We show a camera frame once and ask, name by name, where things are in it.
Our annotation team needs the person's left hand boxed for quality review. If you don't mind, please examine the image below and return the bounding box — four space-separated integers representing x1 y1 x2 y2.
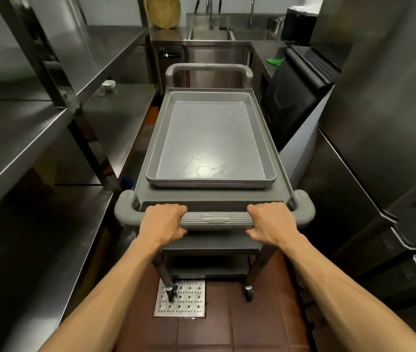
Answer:
137 204 188 250

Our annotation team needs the person's right hand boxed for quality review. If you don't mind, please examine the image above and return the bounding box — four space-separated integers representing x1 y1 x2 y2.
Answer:
245 202 300 250

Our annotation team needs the grey plastic cart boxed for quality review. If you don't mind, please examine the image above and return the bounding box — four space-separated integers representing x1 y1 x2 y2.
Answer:
114 63 316 303

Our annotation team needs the person's left forearm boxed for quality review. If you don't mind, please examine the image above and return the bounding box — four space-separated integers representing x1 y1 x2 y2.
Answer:
39 233 159 352

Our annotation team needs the person's right forearm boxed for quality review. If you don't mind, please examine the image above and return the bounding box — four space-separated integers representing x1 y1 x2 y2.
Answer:
280 233 416 352

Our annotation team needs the black appliance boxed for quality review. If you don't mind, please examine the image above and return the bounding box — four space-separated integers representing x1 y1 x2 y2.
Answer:
266 44 342 153

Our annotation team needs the steel sink counter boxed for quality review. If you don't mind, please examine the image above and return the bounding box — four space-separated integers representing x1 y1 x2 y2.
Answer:
149 12 293 96

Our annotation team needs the steel shelving rack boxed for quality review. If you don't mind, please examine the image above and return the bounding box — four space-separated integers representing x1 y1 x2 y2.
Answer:
0 0 157 352

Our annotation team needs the large steel refrigerator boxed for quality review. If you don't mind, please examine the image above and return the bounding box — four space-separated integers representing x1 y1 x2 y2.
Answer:
297 0 416 308

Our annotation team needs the black box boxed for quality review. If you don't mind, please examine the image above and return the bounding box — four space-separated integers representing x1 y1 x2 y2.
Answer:
281 7 318 46

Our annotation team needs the steel canister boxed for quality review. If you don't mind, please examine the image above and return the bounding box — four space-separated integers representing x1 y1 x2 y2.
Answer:
268 16 286 33

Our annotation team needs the round wooden board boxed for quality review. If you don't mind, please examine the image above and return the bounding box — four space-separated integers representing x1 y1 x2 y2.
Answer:
145 0 182 30

